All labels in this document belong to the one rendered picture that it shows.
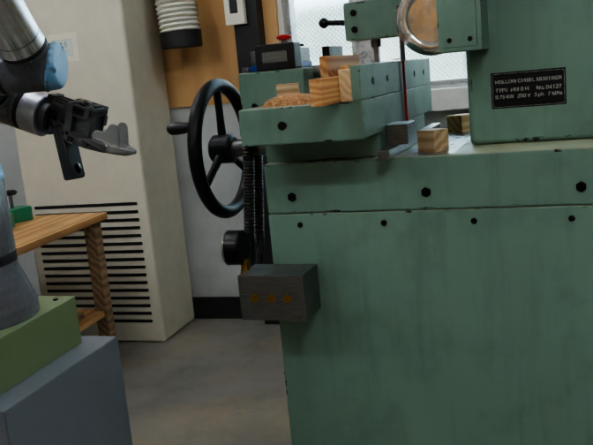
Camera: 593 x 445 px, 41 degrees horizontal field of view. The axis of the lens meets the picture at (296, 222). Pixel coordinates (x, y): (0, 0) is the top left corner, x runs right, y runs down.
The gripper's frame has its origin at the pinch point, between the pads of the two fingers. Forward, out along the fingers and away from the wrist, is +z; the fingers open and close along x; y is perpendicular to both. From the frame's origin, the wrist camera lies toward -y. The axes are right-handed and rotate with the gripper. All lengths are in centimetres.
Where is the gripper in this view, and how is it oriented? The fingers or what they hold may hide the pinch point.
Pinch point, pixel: (129, 154)
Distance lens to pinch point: 164.4
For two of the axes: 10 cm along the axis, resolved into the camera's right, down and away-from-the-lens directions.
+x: 3.3, -2.0, 9.2
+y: 2.4, -9.3, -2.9
